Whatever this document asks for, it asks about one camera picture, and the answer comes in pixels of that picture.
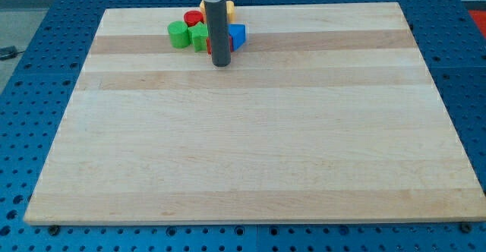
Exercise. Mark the red block behind rod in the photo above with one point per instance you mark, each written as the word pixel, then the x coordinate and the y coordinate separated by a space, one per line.
pixel 209 48

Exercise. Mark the yellow heart block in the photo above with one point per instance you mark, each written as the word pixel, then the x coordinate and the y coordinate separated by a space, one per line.
pixel 230 11

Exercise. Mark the blue cube block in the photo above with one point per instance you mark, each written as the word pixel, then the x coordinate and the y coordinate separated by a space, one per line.
pixel 238 35

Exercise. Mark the green cylinder block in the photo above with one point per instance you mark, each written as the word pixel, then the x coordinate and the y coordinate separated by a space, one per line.
pixel 178 34

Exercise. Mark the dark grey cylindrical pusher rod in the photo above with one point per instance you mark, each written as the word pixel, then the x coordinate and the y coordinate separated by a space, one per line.
pixel 218 31

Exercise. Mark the green star block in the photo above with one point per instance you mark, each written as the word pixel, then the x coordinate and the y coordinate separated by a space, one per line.
pixel 198 35

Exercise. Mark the black device on floor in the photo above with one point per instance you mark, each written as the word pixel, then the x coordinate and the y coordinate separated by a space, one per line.
pixel 8 52

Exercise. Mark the red cylinder block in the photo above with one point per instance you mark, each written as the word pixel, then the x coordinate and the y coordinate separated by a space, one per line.
pixel 193 17

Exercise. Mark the light wooden board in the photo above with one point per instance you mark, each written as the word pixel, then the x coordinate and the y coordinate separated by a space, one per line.
pixel 326 114

